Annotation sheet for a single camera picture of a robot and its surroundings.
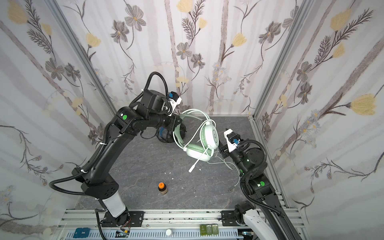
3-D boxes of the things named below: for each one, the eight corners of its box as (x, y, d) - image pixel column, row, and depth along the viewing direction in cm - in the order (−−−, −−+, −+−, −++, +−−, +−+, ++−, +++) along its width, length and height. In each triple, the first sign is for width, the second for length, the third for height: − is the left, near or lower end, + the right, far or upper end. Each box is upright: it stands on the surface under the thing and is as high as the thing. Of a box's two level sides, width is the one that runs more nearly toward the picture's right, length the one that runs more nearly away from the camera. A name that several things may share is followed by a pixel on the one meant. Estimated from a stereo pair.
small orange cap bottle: (160, 194, 84) (157, 188, 76) (161, 188, 86) (158, 182, 78) (167, 194, 84) (164, 188, 76) (168, 188, 86) (165, 182, 79)
